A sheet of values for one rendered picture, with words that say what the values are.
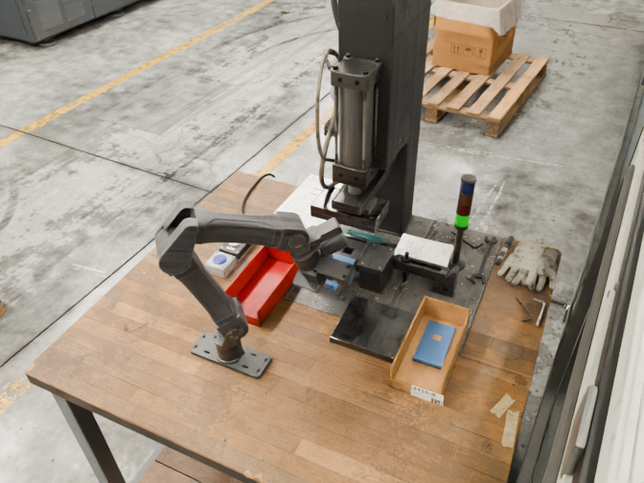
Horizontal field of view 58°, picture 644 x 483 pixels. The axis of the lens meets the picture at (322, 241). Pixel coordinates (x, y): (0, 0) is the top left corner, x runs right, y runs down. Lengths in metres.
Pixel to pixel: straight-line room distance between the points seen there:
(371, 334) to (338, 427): 0.26
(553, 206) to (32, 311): 2.87
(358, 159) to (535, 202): 2.35
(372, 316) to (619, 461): 1.13
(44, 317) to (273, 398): 1.91
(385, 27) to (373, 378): 0.79
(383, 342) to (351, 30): 0.73
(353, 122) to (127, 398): 0.82
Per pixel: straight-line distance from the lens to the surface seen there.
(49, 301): 3.18
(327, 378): 1.40
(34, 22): 6.29
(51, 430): 2.65
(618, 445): 0.43
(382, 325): 1.48
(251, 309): 1.56
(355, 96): 1.30
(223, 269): 1.65
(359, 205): 1.42
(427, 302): 1.50
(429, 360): 1.43
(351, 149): 1.36
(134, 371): 1.50
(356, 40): 1.34
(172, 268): 1.19
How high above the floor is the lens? 2.01
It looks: 39 degrees down
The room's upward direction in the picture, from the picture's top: 2 degrees counter-clockwise
